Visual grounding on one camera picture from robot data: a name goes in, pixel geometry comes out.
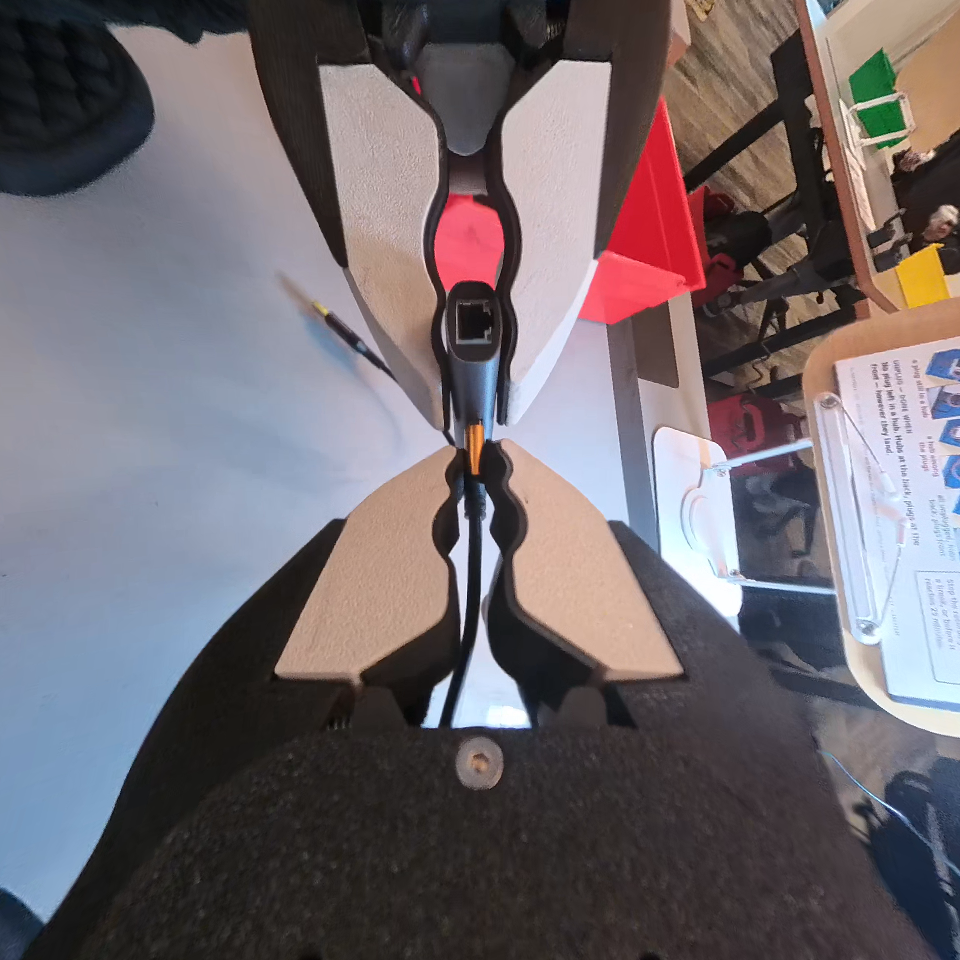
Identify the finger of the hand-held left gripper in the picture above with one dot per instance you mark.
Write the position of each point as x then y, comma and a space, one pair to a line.
555, 195
382, 210

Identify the red plastic bin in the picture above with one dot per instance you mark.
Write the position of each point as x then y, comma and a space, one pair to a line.
645, 255

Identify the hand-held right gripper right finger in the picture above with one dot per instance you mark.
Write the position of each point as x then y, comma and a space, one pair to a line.
585, 592

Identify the yellow box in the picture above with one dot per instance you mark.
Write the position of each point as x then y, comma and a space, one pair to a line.
922, 281

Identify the instruction sheet on stand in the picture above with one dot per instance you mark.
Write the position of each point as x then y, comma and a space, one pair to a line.
862, 337

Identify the clear page holder bar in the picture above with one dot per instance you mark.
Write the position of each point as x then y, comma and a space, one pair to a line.
844, 510

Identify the black textured rounded object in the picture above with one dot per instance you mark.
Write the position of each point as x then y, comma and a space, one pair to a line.
67, 112

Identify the green box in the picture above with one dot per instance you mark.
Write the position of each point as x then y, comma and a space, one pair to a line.
874, 82

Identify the grey USB hub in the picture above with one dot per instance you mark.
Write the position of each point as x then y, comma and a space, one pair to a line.
474, 375

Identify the red bag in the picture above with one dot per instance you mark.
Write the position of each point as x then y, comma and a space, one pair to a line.
750, 427
724, 274

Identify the printed instruction sheet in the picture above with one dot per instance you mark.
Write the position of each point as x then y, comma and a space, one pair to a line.
900, 390

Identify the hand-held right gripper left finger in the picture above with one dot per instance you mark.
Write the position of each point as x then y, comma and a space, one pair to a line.
367, 592

